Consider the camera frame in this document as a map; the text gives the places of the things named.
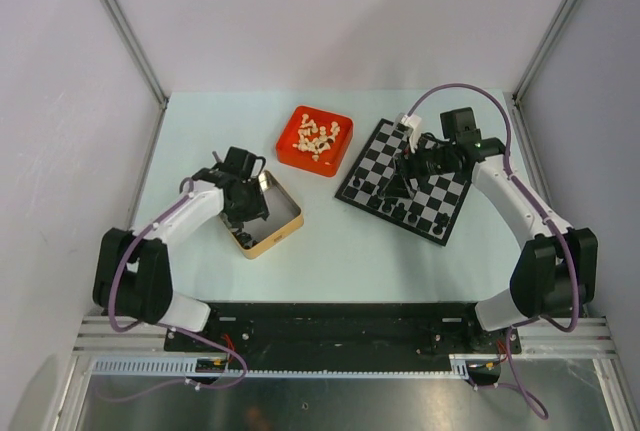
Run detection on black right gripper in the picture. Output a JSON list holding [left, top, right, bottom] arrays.
[[381, 134, 456, 200]]

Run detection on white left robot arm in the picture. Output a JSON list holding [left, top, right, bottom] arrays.
[[92, 147, 269, 351]]

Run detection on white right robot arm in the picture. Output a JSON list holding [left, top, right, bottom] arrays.
[[380, 108, 598, 352]]

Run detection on pile of black chess pieces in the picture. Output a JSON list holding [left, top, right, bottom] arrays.
[[227, 222, 257, 249]]

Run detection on pile of white chess pieces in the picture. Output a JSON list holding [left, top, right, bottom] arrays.
[[291, 113, 341, 161]]

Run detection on gold metal tin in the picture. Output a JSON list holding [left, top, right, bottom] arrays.
[[220, 170, 304, 260]]

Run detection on black and white chessboard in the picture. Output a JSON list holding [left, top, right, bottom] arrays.
[[335, 119, 470, 246]]

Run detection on red plastic tray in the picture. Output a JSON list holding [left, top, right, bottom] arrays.
[[275, 106, 354, 177]]

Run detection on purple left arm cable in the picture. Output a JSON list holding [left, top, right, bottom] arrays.
[[94, 178, 249, 402]]

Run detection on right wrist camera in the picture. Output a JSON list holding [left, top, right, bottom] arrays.
[[395, 114, 422, 153]]

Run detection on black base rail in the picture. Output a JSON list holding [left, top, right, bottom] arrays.
[[164, 300, 521, 360]]

